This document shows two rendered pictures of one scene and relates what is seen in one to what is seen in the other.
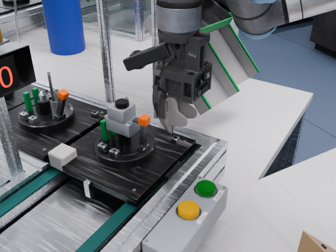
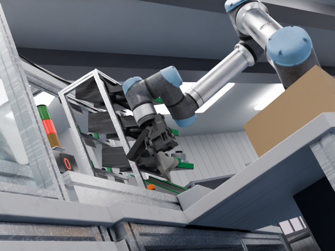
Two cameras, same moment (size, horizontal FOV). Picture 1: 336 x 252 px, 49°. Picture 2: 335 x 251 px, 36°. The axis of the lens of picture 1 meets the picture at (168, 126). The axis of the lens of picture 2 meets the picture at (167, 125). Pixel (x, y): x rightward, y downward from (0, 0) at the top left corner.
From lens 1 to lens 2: 126 cm
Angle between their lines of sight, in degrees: 56
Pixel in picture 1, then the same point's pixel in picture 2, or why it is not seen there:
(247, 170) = not seen: hidden behind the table
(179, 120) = (169, 161)
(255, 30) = (185, 113)
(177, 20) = (145, 108)
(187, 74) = (161, 129)
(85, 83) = not seen: outside the picture
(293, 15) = (197, 98)
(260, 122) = not seen: hidden behind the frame
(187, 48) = (155, 121)
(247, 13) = (175, 98)
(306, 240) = (246, 127)
